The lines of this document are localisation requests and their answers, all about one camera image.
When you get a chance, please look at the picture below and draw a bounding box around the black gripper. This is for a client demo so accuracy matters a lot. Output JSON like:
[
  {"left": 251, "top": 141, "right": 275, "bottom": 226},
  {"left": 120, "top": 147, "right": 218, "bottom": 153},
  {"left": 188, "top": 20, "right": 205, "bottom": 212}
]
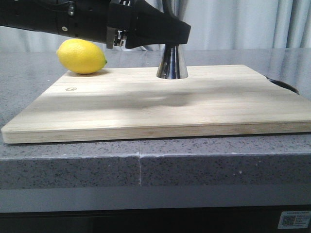
[{"left": 55, "top": 0, "right": 191, "bottom": 49}]

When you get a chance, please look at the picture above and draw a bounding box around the steel double jigger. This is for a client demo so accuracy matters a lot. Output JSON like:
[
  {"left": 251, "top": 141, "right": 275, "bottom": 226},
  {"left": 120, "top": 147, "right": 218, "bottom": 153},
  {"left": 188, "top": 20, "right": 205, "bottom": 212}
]
[{"left": 156, "top": 44, "right": 188, "bottom": 80}]

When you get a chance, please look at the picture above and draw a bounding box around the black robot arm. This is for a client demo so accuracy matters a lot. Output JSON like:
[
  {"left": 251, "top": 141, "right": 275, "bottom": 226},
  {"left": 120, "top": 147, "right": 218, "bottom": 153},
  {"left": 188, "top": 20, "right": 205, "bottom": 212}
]
[{"left": 0, "top": 0, "right": 191, "bottom": 49}]

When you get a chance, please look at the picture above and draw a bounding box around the grey curtain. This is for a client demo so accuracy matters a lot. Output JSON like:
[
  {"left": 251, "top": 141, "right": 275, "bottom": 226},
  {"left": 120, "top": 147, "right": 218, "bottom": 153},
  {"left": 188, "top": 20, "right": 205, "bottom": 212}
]
[{"left": 0, "top": 0, "right": 311, "bottom": 52}]

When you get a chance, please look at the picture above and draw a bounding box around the yellow lemon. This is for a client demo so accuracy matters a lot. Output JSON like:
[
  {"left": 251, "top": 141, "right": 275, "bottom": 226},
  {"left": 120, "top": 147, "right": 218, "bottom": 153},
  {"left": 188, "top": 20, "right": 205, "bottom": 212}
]
[{"left": 56, "top": 39, "right": 107, "bottom": 74}]

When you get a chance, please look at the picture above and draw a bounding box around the wooden cutting board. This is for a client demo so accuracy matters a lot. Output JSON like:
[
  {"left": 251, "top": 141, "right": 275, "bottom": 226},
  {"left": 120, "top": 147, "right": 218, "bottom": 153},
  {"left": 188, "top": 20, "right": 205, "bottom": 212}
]
[{"left": 1, "top": 65, "right": 311, "bottom": 144}]

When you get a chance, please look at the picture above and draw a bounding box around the white QR label sticker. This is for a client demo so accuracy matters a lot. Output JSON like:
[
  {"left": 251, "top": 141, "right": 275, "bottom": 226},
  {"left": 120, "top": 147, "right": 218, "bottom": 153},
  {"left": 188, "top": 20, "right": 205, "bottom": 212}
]
[{"left": 277, "top": 211, "right": 311, "bottom": 230}]

